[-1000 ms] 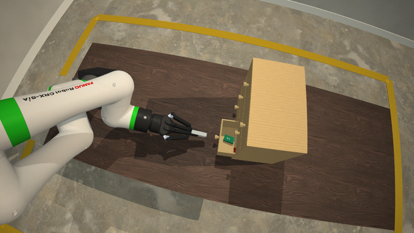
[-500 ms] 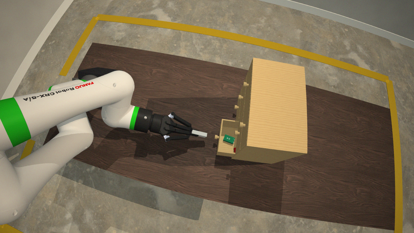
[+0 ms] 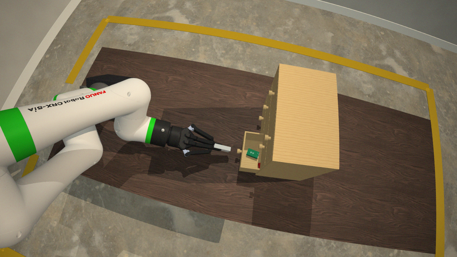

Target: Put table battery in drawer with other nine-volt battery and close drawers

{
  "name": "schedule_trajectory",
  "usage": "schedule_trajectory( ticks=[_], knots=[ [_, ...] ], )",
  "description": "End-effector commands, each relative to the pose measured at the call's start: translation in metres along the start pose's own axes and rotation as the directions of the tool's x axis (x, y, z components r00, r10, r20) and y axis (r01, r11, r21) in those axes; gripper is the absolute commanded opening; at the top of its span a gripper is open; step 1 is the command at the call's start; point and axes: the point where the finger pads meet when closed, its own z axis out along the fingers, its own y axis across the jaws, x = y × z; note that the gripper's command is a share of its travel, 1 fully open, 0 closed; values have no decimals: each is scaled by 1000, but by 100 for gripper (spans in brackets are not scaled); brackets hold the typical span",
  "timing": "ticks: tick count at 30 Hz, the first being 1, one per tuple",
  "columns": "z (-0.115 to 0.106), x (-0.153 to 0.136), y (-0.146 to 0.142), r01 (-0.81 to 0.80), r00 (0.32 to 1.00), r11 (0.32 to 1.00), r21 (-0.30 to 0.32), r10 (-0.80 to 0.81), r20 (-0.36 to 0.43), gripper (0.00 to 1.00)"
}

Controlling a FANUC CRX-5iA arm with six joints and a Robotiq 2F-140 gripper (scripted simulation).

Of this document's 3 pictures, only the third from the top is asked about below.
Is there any light wooden chest of drawers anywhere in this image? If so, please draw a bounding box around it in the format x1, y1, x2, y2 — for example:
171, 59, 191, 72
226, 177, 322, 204
256, 64, 339, 181

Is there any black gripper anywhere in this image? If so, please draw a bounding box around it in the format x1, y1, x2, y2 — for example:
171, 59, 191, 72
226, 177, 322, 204
167, 124, 231, 157

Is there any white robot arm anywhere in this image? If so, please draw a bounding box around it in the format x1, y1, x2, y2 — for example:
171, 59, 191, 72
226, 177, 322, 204
0, 78, 172, 248

